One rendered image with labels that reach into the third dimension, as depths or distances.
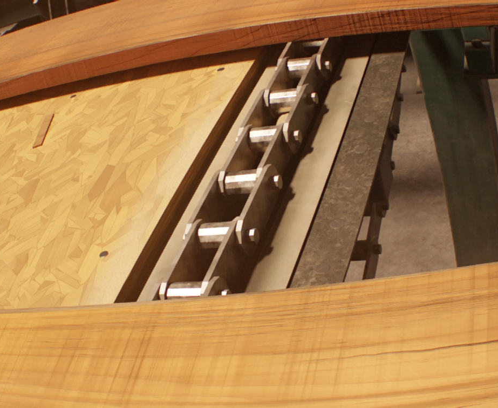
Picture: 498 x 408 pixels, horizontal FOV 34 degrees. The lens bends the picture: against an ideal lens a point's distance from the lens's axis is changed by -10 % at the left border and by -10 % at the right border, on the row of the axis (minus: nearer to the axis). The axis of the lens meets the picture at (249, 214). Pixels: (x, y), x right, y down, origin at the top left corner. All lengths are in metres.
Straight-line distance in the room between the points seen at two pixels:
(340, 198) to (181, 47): 0.33
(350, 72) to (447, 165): 0.83
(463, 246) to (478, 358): 1.36
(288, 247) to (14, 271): 0.24
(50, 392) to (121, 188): 0.30
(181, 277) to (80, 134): 0.33
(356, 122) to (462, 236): 1.03
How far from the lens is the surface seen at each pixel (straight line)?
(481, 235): 1.77
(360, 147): 0.73
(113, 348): 0.52
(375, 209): 1.00
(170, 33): 0.96
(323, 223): 0.65
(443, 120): 1.62
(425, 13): 0.85
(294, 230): 0.66
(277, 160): 0.72
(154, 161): 0.79
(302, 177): 0.72
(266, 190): 0.68
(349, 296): 0.49
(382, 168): 0.80
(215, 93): 0.88
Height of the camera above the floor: 1.19
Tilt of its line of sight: 32 degrees down
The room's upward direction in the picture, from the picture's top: 20 degrees counter-clockwise
